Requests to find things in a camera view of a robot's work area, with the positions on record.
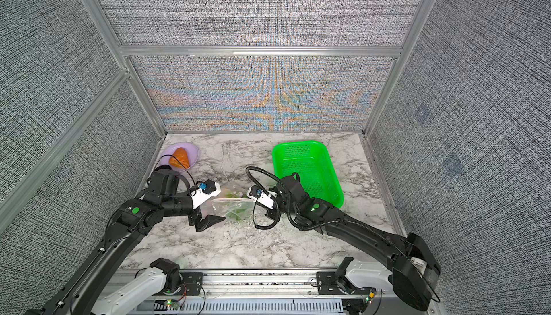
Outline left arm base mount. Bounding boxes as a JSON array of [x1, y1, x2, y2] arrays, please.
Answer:
[[149, 258, 204, 296]]

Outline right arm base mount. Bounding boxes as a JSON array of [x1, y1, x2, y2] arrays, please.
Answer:
[[315, 257, 376, 302]]

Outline purple plate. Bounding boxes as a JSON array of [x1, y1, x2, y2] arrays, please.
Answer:
[[158, 142, 200, 171]]

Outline green plastic basket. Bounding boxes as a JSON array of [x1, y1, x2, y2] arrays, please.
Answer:
[[272, 141, 344, 208]]

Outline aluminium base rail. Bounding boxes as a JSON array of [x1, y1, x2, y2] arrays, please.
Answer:
[[77, 268, 431, 315]]

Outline green chinese cabbage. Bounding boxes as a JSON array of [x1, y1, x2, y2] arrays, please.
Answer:
[[225, 192, 253, 222]]

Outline orange croissant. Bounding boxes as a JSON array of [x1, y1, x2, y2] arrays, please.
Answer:
[[168, 147, 190, 169]]

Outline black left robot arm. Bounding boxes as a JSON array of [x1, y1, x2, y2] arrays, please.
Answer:
[[26, 169, 224, 314]]

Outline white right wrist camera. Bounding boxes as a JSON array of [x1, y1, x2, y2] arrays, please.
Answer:
[[247, 186, 277, 210]]

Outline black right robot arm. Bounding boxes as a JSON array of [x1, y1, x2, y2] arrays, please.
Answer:
[[272, 173, 441, 311]]

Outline clear zip-top bag pink dots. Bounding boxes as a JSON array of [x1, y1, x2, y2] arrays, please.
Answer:
[[203, 181, 255, 222]]

